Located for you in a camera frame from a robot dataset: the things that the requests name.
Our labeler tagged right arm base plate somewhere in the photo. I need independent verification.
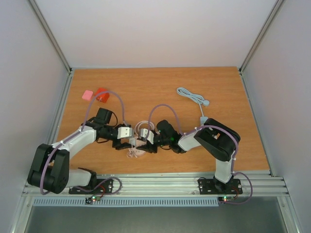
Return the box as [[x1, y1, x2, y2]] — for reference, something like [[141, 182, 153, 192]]
[[197, 177, 243, 195]]

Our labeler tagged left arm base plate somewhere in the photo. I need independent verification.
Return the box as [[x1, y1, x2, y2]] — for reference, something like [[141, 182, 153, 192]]
[[69, 178, 114, 195]]

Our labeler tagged round pink power socket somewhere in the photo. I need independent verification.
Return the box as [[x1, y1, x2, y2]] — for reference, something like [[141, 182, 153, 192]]
[[127, 137, 146, 158]]

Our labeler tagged right controller board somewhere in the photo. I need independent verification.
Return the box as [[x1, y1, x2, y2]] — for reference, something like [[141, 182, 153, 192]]
[[218, 196, 236, 203]]

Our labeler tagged blue slotted cable duct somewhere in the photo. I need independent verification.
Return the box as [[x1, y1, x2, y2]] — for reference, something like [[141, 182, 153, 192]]
[[33, 197, 219, 208]]

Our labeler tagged aluminium rail frame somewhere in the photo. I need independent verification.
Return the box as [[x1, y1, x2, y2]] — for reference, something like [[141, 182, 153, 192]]
[[21, 169, 290, 198]]

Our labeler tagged grey power strip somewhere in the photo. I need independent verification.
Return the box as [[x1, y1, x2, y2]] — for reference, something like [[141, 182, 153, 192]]
[[200, 116, 208, 125]]

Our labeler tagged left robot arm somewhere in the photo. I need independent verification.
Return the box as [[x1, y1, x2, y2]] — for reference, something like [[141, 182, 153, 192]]
[[27, 108, 134, 195]]

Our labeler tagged controller board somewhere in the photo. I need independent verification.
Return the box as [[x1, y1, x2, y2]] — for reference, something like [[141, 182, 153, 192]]
[[85, 196, 101, 205], [218, 196, 236, 203]]

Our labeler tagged pink square plug adapter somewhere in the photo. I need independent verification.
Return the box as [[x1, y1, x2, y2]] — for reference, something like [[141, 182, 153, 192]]
[[82, 90, 93, 101]]

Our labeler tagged light blue coiled cable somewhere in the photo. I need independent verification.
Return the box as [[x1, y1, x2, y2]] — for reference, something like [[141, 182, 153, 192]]
[[176, 87, 211, 117]]

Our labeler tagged left controller board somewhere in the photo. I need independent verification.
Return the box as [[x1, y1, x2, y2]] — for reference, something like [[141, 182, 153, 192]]
[[85, 196, 101, 205]]

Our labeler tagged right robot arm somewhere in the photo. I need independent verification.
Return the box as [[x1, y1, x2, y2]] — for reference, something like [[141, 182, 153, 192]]
[[138, 118, 241, 194]]

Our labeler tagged orange cube socket adapter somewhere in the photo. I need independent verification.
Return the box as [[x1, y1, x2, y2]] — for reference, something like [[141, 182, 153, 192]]
[[94, 87, 110, 103]]

